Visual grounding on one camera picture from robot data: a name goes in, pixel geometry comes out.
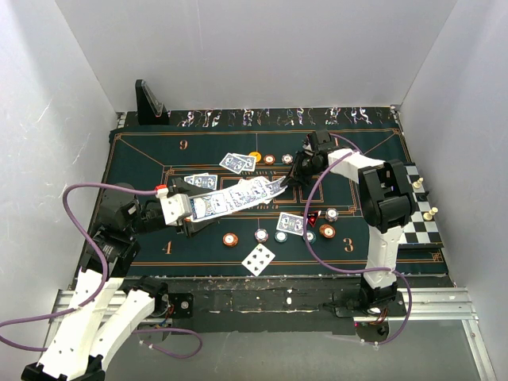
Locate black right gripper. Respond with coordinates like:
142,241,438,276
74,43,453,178
281,152,324,188

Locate orange chips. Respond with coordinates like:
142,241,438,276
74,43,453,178
264,154,275,165
319,224,336,239

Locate yellow big blind button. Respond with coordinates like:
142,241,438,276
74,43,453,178
249,152,262,163

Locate red triangular dealer button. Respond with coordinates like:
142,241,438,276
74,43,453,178
306,210,321,227

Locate orange poker chip stack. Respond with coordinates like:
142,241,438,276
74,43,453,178
222,233,238,247

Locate blue backed playing card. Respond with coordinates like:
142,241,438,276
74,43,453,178
219,152,248,174

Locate green chips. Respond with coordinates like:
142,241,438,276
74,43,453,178
302,231,317,244

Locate green poker chip stack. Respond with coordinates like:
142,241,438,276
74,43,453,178
274,231,287,243

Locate six of spades card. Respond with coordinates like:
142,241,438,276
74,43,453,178
241,244,275,276

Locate blue playing card deck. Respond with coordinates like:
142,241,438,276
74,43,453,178
190,191,233,221

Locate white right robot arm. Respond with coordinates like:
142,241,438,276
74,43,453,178
283,130,416,316

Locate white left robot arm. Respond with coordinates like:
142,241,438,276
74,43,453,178
21,179,208,380

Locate dark green poker mat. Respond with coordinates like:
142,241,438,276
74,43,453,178
81,106,449,279

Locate black card shoe holder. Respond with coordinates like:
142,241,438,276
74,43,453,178
135,79,169,125

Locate white chess piece upper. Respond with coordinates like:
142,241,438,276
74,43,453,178
413,178,423,189

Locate white chess piece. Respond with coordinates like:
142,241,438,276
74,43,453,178
423,207,438,221
413,178,423,189

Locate black chess piece right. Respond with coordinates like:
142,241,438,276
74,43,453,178
418,192,429,202

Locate white chess piece lower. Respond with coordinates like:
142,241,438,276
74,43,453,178
423,207,438,221

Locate black white chessboard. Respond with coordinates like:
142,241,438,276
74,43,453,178
399,163,444,250

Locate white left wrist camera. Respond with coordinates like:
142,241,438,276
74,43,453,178
158,194,192,226

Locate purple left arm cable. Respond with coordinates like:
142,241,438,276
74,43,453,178
0,182,203,359

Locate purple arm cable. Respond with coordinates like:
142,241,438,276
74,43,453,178
0,182,203,359
304,134,413,347

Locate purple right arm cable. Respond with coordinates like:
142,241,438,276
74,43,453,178
304,134,413,347

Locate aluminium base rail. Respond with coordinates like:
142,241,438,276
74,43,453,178
52,287,497,380

